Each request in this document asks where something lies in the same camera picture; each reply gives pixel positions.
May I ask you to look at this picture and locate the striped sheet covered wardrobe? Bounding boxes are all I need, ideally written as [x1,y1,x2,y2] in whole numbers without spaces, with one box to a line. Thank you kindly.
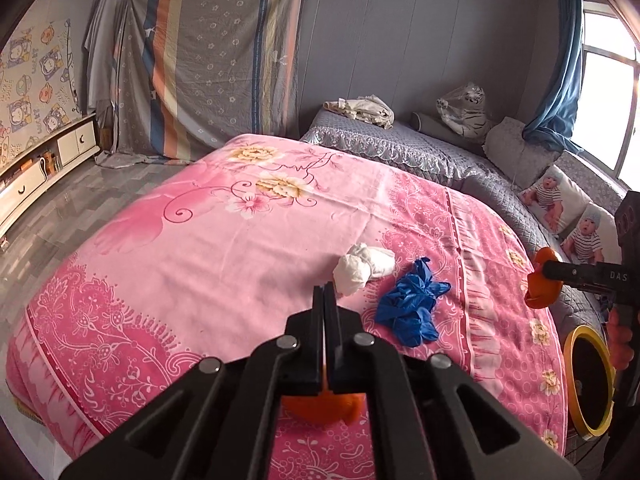
[112,0,303,162]

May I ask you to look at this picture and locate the grey hanging cloth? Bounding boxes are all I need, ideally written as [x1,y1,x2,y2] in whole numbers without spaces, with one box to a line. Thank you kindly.
[84,0,129,115]

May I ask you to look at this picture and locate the baby print pillow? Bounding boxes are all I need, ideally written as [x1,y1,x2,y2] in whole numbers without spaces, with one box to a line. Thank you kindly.
[520,165,591,235]
[561,203,622,264]

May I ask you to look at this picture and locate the baby print pillow near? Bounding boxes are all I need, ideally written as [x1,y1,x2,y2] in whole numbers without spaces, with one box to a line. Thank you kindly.
[561,203,622,264]

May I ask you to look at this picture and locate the cartoon wall poster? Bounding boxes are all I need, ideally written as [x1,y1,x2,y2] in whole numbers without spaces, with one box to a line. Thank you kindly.
[0,18,81,168]

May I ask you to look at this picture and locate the tiger plush toy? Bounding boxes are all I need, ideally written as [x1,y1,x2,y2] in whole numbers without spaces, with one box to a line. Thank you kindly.
[436,82,492,141]

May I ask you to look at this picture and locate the blue curtain left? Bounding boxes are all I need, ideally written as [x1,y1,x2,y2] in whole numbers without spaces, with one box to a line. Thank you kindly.
[522,0,584,154]

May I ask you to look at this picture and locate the white low cabinet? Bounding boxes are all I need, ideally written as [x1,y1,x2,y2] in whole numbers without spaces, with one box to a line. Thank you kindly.
[0,113,100,237]

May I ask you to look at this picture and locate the person's right hand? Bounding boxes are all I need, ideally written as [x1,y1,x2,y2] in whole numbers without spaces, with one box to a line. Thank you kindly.
[606,308,634,370]

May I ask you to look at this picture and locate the yellow rimmed trash bin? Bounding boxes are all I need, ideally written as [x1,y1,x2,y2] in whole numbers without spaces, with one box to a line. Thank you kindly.
[563,325,615,441]

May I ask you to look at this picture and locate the grey quilted cushion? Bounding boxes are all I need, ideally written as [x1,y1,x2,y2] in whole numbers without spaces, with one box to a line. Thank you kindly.
[483,117,560,188]

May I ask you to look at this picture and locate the white crumpled tissue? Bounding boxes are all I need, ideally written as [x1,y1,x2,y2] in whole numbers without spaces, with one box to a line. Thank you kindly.
[333,243,395,296]

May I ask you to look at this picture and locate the orange peel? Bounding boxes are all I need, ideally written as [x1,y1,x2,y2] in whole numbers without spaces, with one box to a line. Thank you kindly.
[525,247,563,309]
[281,367,367,427]

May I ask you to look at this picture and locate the baby print pillow far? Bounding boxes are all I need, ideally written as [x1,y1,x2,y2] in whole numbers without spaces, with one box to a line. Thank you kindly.
[520,165,591,235]

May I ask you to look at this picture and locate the blue nitrile glove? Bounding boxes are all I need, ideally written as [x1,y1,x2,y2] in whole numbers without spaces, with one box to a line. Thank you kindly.
[374,257,451,348]

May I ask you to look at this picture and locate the window with white frame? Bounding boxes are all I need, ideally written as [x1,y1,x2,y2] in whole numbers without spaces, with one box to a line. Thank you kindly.
[573,1,639,191]

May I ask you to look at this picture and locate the grey quilted sofa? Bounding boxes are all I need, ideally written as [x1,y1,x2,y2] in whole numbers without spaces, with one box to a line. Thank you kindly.
[299,107,632,340]

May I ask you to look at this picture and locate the cream crumpled clothes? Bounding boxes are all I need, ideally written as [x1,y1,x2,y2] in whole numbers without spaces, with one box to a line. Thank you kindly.
[323,96,395,129]

